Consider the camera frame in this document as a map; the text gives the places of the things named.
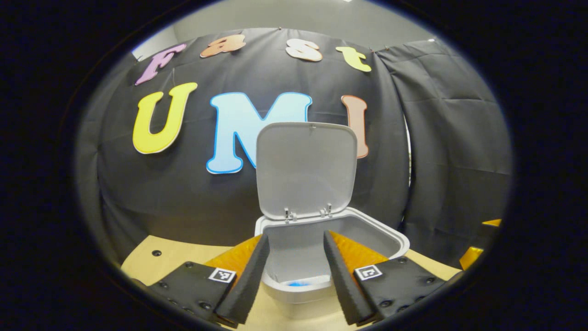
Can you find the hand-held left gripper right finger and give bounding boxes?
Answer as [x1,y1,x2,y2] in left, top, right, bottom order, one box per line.
[323,230,446,327]

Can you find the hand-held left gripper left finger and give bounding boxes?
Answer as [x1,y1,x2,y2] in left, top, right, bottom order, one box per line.
[147,234,271,328]

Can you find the grey desktop garbage bin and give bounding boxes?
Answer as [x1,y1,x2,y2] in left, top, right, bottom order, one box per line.
[254,122,410,320]

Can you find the wooden desktop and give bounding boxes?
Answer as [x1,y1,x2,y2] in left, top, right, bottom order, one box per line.
[120,235,462,331]

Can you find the black backdrop cloth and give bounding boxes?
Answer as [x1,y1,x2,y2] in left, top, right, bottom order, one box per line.
[76,28,513,267]

